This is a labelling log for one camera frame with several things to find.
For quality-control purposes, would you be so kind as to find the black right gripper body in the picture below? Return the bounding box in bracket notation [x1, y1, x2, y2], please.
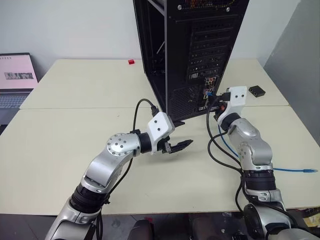
[213, 91, 231, 120]

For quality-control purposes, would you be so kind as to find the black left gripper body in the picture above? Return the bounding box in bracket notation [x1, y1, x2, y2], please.
[157, 136, 174, 154]

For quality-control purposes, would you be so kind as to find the blue ethernet cable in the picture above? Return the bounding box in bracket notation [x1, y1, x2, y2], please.
[204, 91, 319, 174]

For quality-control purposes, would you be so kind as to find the black computer tower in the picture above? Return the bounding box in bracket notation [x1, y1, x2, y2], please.
[132, 0, 250, 122]

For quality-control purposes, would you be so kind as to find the small black flat box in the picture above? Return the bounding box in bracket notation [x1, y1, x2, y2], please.
[248, 85, 267, 99]

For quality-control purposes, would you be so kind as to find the dark rounded shape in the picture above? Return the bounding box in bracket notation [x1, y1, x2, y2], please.
[129, 217, 155, 240]

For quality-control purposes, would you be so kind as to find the grey open laptop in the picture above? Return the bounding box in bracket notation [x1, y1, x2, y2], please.
[0, 52, 40, 127]

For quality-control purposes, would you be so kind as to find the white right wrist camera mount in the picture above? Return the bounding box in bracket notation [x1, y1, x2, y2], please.
[223, 85, 248, 119]

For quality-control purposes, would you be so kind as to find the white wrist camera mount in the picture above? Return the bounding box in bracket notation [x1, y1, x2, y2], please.
[223, 85, 248, 119]
[146, 112, 176, 154]

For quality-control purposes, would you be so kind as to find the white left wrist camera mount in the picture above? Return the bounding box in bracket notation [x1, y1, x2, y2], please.
[146, 112, 176, 154]

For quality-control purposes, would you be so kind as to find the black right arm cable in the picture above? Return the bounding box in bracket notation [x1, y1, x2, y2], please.
[205, 95, 248, 222]

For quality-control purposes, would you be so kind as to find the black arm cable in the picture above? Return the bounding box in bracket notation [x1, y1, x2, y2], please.
[96, 99, 160, 240]
[205, 95, 248, 222]

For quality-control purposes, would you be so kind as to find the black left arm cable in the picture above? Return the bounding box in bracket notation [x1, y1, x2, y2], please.
[96, 99, 160, 240]

